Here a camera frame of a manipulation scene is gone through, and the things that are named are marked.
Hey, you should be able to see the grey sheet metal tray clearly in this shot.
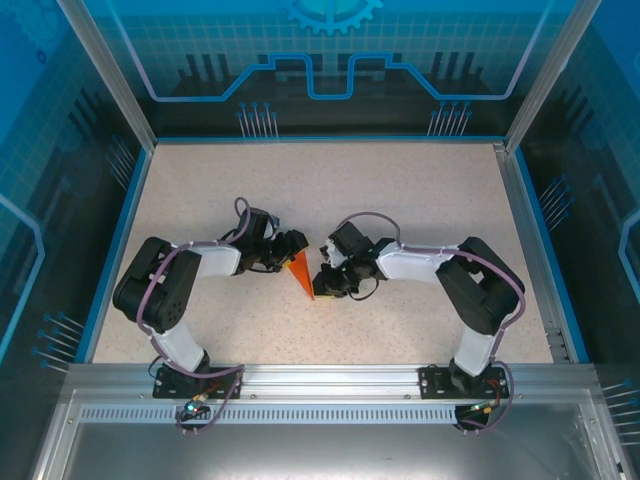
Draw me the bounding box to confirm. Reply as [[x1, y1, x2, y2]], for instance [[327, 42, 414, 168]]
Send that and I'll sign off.
[[29, 389, 634, 480]]

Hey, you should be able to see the blue table edge strip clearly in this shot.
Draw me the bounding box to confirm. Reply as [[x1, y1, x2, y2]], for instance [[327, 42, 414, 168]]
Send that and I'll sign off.
[[152, 133, 507, 146], [513, 147, 592, 365], [82, 146, 155, 365]]

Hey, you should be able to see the long aluminium base rail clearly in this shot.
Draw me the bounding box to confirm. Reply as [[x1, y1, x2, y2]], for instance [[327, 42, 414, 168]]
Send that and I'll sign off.
[[67, 362, 599, 404]]

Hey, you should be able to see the slotted grey cable duct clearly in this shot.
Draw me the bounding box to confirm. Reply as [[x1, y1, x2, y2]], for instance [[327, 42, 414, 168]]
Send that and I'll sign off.
[[79, 405, 586, 426]]

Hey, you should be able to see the aluminium side rail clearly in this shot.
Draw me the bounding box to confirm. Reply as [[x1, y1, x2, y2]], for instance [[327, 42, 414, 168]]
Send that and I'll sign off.
[[491, 141, 576, 365]]

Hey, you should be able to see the cable connector with green light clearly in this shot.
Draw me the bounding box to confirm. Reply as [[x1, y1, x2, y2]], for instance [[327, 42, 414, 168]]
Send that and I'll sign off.
[[180, 393, 210, 417], [467, 398, 502, 417]]

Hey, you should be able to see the blue printed enclosure panel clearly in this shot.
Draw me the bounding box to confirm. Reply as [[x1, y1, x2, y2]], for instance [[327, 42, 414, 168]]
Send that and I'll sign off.
[[0, 0, 154, 480], [507, 0, 640, 480], [82, 0, 576, 139]]

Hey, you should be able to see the slanted aluminium frame post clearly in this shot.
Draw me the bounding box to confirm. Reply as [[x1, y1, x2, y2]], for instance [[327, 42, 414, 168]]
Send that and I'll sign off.
[[503, 0, 601, 154], [55, 0, 159, 150]]

